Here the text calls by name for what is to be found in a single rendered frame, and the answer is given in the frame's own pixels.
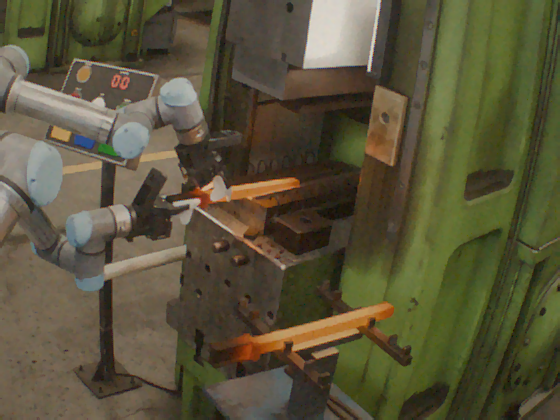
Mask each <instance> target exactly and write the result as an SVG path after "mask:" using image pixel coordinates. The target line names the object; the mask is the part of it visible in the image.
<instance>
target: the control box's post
mask: <svg viewBox="0 0 560 420"><path fill-rule="evenodd" d="M115 179H116V165H115V164H111V163H109V162H108V163H106V162H102V167H101V197H100V208H105V207H109V206H114V189H115ZM111 249H112V240H109V241H106V243H105V259H104V263H106V262H110V261H111V262H112V260H111ZM111 288H112V286H111V279H109V280H106V281H104V283H103V287H102V288H100V289H99V291H98V292H99V311H100V314H99V325H100V326H101V327H102V328H103V329H105V328H107V327H111V325H112V321H111V306H112V305H111ZM111 343H112V335H111V329H109V330H107V331H104V332H103V331H102V330H101V328H100V351H101V358H100V361H102V362H103V367H104V378H105V380H106V379H107V375H108V373H107V364H110V365H111V368H112V348H111Z"/></svg>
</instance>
